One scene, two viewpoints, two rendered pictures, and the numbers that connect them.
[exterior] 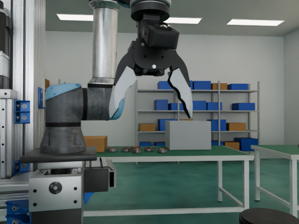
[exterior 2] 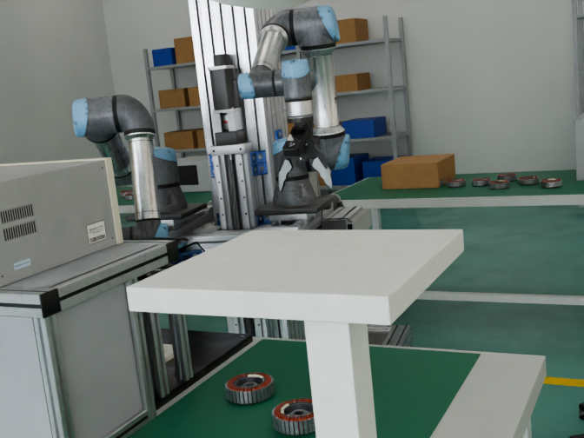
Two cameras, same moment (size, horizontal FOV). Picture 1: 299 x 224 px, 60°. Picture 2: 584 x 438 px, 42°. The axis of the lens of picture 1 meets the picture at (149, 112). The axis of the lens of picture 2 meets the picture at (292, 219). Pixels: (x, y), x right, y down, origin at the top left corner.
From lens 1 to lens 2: 1.72 m
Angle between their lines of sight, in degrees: 33
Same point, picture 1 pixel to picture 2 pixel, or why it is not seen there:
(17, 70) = (249, 120)
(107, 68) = (325, 118)
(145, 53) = not seen: hidden behind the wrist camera
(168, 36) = (291, 151)
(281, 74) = not seen: outside the picture
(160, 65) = (304, 156)
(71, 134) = (296, 188)
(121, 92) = (283, 175)
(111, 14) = (321, 62)
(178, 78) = (317, 164)
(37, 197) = not seen: hidden behind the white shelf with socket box
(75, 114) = (299, 168)
